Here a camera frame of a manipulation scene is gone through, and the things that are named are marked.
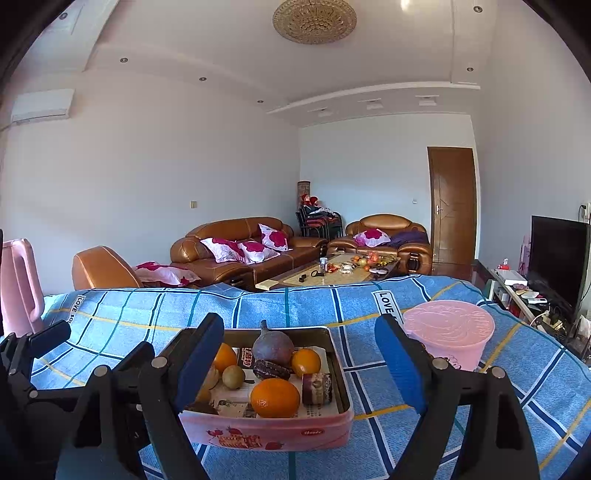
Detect printed paper liner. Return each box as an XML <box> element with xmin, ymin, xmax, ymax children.
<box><xmin>203</xmin><ymin>346</ymin><xmax>338</xmax><ymax>418</ymax></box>

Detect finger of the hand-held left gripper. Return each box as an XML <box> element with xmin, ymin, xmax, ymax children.
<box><xmin>113</xmin><ymin>342</ymin><xmax>156</xmax><ymax>377</ymax></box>
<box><xmin>9</xmin><ymin>320</ymin><xmax>72</xmax><ymax>370</ymax></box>

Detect round gold ceiling chandelier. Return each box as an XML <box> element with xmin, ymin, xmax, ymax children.
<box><xmin>272</xmin><ymin>0</ymin><xmax>358</xmax><ymax>44</ymax></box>

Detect dark brown date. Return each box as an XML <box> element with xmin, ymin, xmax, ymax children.
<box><xmin>252</xmin><ymin>359</ymin><xmax>291</xmax><ymax>381</ymax></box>

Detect tan longan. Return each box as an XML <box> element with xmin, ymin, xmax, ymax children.
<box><xmin>222</xmin><ymin>364</ymin><xmax>246</xmax><ymax>390</ymax></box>

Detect brown leather armchair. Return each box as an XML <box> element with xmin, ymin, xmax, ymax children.
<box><xmin>328</xmin><ymin>213</ymin><xmax>433</xmax><ymax>277</ymax></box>

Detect pile of fruit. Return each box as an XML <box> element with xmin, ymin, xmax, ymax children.
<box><xmin>351</xmin><ymin>251</ymin><xmax>393</xmax><ymax>271</ymax></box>

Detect purple blanket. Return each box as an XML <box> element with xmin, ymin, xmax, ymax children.
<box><xmin>390</xmin><ymin>231</ymin><xmax>430</xmax><ymax>247</ymax></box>

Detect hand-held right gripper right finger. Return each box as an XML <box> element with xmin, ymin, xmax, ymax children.
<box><xmin>374</xmin><ymin>314</ymin><xmax>541</xmax><ymax>480</ymax></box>

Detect large orange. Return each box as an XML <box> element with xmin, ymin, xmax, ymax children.
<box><xmin>250</xmin><ymin>378</ymin><xmax>301</xmax><ymax>419</ymax></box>

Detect cluttered television stand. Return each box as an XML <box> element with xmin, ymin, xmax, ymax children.
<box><xmin>471</xmin><ymin>259</ymin><xmax>591</xmax><ymax>365</ymax></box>

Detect pink tin box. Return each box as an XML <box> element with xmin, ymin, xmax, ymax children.
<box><xmin>157</xmin><ymin>326</ymin><xmax>355</xmax><ymax>452</ymax></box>

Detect brown leather three-seat sofa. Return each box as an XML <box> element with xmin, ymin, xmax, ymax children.
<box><xmin>170</xmin><ymin>217</ymin><xmax>329</xmax><ymax>291</ymax></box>

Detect wooden coffee table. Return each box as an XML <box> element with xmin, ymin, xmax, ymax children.
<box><xmin>255</xmin><ymin>253</ymin><xmax>402</xmax><ymax>292</ymax></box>

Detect pink lidded cartoon cup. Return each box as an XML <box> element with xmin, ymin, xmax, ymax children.
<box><xmin>403</xmin><ymin>299</ymin><xmax>496</xmax><ymax>372</ymax></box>

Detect white pillow magenta flowers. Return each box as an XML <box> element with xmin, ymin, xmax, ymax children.
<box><xmin>259</xmin><ymin>224</ymin><xmax>294</xmax><ymax>252</ymax></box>
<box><xmin>238</xmin><ymin>240</ymin><xmax>281</xmax><ymax>265</ymax></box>
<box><xmin>133</xmin><ymin>261</ymin><xmax>201</xmax><ymax>288</ymax></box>
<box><xmin>200</xmin><ymin>237</ymin><xmax>245</xmax><ymax>264</ymax></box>
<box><xmin>354</xmin><ymin>228</ymin><xmax>391</xmax><ymax>247</ymax></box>

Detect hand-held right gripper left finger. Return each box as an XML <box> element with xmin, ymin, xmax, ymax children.
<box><xmin>55</xmin><ymin>312</ymin><xmax>225</xmax><ymax>480</ymax></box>

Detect pink electric kettle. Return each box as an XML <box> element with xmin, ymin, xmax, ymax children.
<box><xmin>0</xmin><ymin>237</ymin><xmax>45</xmax><ymax>336</ymax></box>

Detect purple passion fruit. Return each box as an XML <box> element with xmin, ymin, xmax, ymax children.
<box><xmin>252</xmin><ymin>320</ymin><xmax>295</xmax><ymax>368</ymax></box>

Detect small orange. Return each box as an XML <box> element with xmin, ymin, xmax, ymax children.
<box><xmin>213</xmin><ymin>342</ymin><xmax>238</xmax><ymax>374</ymax></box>
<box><xmin>291</xmin><ymin>348</ymin><xmax>322</xmax><ymax>377</ymax></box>

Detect black television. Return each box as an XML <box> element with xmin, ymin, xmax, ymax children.
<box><xmin>526</xmin><ymin>215</ymin><xmax>591</xmax><ymax>319</ymax></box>

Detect white air conditioner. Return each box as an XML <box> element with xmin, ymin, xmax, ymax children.
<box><xmin>11</xmin><ymin>89</ymin><xmax>75</xmax><ymax>124</ymax></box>

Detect brown wooden door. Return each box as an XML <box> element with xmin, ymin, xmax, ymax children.
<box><xmin>427</xmin><ymin>146</ymin><xmax>478</xmax><ymax>281</ymax></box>

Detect stacked black chairs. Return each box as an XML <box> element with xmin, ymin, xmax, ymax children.
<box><xmin>297</xmin><ymin>204</ymin><xmax>344</xmax><ymax>240</ymax></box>

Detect blue plaid tablecloth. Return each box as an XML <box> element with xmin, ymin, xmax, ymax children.
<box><xmin>0</xmin><ymin>274</ymin><xmax>591</xmax><ymax>480</ymax></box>

